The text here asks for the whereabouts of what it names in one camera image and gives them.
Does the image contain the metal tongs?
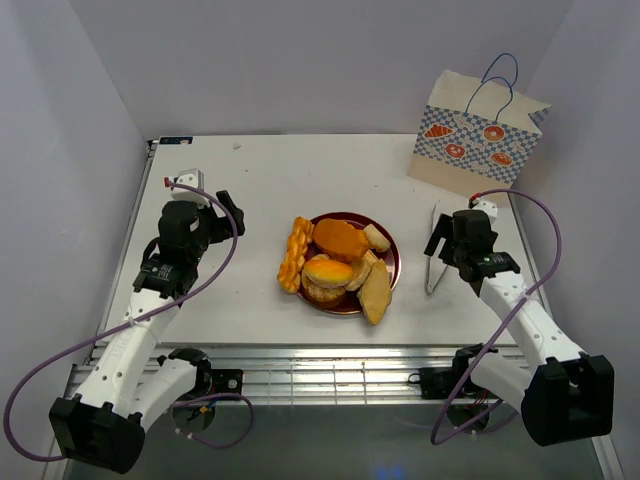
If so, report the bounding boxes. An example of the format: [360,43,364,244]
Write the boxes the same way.
[425,201,448,296]

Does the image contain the twisted orange bread stick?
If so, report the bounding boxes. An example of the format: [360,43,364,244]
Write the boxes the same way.
[277,217,314,294]

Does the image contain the blue checkered paper bag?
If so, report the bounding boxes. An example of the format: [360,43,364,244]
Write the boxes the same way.
[408,52,551,197]

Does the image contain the large orange bread slice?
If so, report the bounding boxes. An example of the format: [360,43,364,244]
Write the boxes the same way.
[313,218,369,264]

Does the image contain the glazed yellow round bun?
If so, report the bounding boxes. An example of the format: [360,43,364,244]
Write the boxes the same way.
[303,255,354,289]

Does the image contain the sugared ring donut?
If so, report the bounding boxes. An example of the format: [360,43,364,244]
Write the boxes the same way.
[301,272,346,309]

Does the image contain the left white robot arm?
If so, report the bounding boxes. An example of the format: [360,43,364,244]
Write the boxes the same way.
[49,185,245,474]

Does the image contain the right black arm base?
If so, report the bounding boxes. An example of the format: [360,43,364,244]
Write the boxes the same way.
[407,367,464,400]

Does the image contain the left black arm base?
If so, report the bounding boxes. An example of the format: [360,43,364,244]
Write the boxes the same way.
[204,369,244,395]

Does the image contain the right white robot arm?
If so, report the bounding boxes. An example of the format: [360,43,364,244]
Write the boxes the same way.
[425,208,614,446]

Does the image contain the small pale bread roll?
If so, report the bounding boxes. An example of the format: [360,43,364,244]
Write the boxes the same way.
[363,224,391,253]

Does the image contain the flat tan bread slice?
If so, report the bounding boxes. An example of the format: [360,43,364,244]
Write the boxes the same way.
[357,260,392,326]

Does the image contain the blue table label sticker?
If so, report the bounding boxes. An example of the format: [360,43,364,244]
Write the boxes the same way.
[159,136,193,145]

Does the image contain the small croissant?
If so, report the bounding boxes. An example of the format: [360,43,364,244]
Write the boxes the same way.
[344,258,371,291]

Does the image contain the dark red round plate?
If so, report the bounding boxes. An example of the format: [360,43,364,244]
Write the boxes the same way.
[297,212,401,315]

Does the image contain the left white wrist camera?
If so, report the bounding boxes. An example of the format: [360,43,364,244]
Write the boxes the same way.
[165,169,209,206]

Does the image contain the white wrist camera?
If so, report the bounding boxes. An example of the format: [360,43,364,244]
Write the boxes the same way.
[165,169,209,206]
[468,196,499,224]

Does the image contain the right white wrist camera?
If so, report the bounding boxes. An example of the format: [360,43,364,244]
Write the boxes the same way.
[468,196,499,224]

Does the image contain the aluminium frame rail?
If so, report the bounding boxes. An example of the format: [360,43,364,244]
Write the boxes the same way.
[64,344,551,406]

